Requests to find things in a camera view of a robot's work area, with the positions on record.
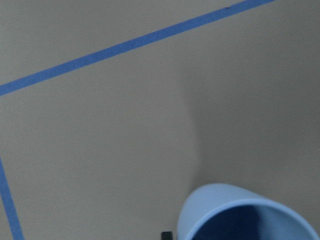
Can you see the light blue plastic cup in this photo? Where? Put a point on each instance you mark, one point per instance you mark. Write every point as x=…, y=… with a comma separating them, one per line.
x=226, y=212

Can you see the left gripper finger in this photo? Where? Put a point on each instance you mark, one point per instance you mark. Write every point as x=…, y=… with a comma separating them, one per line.
x=167, y=235

